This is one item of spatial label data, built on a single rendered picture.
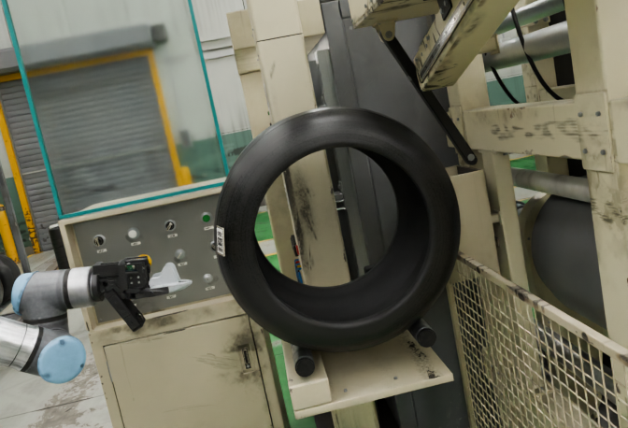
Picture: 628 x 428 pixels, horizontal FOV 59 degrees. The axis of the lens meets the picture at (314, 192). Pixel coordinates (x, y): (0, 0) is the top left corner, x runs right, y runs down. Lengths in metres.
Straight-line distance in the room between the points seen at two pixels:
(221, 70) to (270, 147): 9.14
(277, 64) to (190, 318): 0.87
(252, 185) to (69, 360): 0.50
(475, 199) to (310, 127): 0.61
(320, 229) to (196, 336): 0.60
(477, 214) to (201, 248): 0.89
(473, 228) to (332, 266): 0.41
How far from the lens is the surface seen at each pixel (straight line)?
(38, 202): 11.01
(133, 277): 1.32
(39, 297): 1.36
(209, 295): 1.93
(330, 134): 1.18
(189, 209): 1.88
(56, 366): 1.24
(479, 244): 1.63
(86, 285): 1.33
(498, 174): 1.64
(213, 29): 10.40
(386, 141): 1.20
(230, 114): 10.24
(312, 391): 1.31
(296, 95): 1.55
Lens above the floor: 1.44
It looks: 8 degrees down
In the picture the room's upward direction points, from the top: 11 degrees counter-clockwise
